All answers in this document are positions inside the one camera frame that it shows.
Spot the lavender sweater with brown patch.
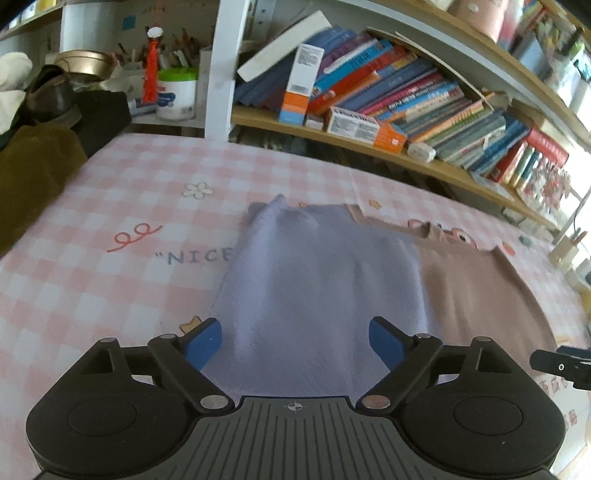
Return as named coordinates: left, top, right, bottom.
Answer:
left=204, top=197, right=556, bottom=399

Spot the pink checkered tablecloth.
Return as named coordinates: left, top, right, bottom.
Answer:
left=1, top=134, right=590, bottom=479

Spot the white charger adapter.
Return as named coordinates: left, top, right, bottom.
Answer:
left=407, top=142, right=437, bottom=163

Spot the white orange flat box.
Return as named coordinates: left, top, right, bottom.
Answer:
left=325, top=107, right=407, bottom=154

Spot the white and wood bookshelf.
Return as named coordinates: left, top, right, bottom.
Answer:
left=0, top=0, right=591, bottom=232

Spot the brown fleece garment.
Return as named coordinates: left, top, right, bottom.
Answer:
left=1, top=123, right=87, bottom=254

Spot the red bottle white cap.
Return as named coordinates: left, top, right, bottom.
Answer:
left=142, top=25, right=163, bottom=104

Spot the white jar green lid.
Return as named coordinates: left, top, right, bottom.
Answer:
left=156, top=67, right=198, bottom=120

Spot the row of colourful books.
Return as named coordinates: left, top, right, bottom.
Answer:
left=233, top=27, right=569, bottom=188

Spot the white orange upright box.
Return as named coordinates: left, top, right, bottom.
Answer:
left=279, top=44, right=325, bottom=126

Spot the gold round tin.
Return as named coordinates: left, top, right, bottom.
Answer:
left=53, top=50, right=116, bottom=82

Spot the cream white garment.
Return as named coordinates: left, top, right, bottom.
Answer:
left=0, top=52, right=33, bottom=135

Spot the white leaning book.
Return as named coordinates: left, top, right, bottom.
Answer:
left=236, top=10, right=332, bottom=82

